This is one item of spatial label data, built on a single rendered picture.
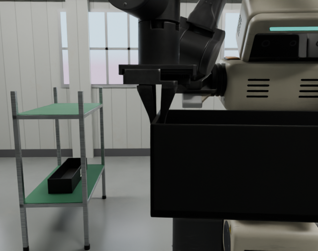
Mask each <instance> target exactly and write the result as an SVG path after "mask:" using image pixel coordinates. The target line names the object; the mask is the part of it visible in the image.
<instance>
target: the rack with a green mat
mask: <svg viewBox="0 0 318 251"><path fill-rule="evenodd" d="M53 93H54V104H51V105H47V106H43V107H40V108H36V109H32V110H29V111H25V112H22V113H18V102H17V91H11V92H10V97H11V109H12V121H13V134H14V146H15V158H16V170H17V183H18V195H19V207H20V220H21V232H22V244H23V251H29V244H28V231H27V218H26V208H42V207H83V219H84V242H85V244H84V250H86V251H87V250H89V249H90V239H89V215H88V203H89V201H90V199H91V197H92V194H93V192H94V190H95V188H96V186H97V183H98V181H99V179H100V177H101V175H102V191H103V195H102V199H106V177H105V144H104V112H103V88H102V87H99V99H100V103H84V94H83V91H78V103H58V92H57V87H53ZM98 109H100V129H101V160H102V164H87V167H86V143H85V118H86V117H87V116H89V115H90V114H92V113H93V112H95V111H96V110H98ZM43 119H55V128H56V144H57V162H58V166H57V167H56V168H55V169H54V170H53V171H52V172H51V173H50V174H49V175H48V176H47V177H46V178H45V179H44V180H43V181H42V182H41V183H40V184H39V185H38V186H37V187H36V188H35V189H34V190H33V191H32V192H31V193H30V194H29V195H28V196H27V197H26V198H25V192H24V180H23V167H22V154H21V141H20V128H19V120H43ZM59 119H79V130H80V152H81V175H82V179H81V180H80V182H79V183H78V185H77V187H76V188H75V190H74V191H73V193H62V194H48V181H47V179H48V178H49V177H50V176H51V175H52V174H53V173H54V172H55V171H56V170H57V169H58V168H59V167H60V166H61V165H62V163H61V145H60V128H59Z"/></svg>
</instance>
